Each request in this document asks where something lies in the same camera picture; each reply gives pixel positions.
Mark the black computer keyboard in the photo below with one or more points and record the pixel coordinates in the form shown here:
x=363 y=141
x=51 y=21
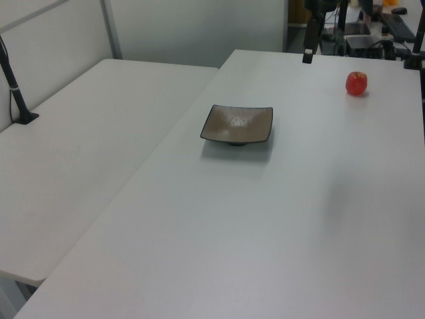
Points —
x=398 y=26

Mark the black electronics box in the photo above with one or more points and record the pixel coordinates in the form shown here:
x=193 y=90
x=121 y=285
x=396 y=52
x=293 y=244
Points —
x=365 y=44

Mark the square brown ceramic plate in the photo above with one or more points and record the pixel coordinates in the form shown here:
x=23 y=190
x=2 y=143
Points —
x=237 y=124

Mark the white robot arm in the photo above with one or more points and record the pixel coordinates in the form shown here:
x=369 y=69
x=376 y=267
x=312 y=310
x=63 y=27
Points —
x=320 y=9

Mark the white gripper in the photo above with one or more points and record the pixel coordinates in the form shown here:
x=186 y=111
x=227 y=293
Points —
x=312 y=35

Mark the black computer mouse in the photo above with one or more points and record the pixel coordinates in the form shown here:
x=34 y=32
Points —
x=399 y=10

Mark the yellow toy object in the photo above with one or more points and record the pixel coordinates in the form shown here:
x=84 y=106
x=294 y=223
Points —
x=390 y=2

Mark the black camera stand pole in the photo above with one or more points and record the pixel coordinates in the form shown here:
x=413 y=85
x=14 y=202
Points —
x=15 y=89
x=416 y=43

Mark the red apple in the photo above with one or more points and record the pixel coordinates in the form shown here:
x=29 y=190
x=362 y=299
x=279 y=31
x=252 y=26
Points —
x=357 y=84

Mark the dark tablet screen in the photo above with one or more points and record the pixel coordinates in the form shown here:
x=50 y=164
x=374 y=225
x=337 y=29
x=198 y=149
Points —
x=358 y=29

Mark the thin black upright pole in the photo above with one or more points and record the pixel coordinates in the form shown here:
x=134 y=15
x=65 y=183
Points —
x=343 y=16

